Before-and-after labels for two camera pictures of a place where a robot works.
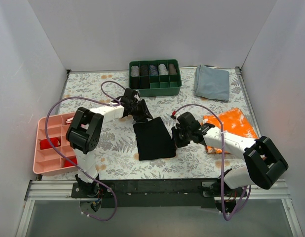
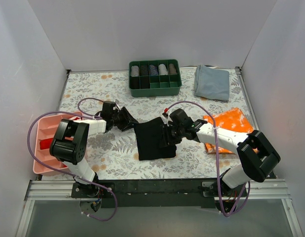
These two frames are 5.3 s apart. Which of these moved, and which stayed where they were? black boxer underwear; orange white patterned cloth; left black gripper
Moved: left black gripper
Stayed: black boxer underwear; orange white patterned cloth
